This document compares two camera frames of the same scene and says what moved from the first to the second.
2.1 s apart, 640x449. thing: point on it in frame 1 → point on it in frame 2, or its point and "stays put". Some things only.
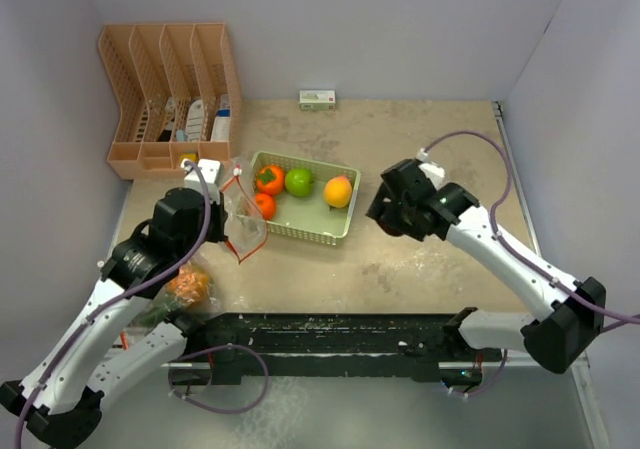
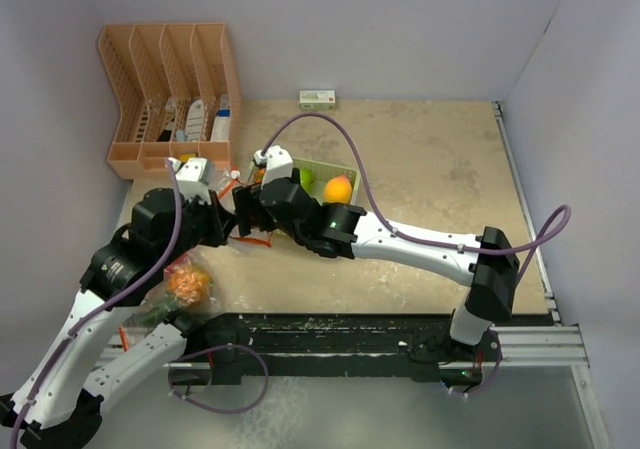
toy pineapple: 189,289 stays put
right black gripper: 390,214 → 245,203
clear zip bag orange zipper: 194,289 stays put
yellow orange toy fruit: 337,191 stays put
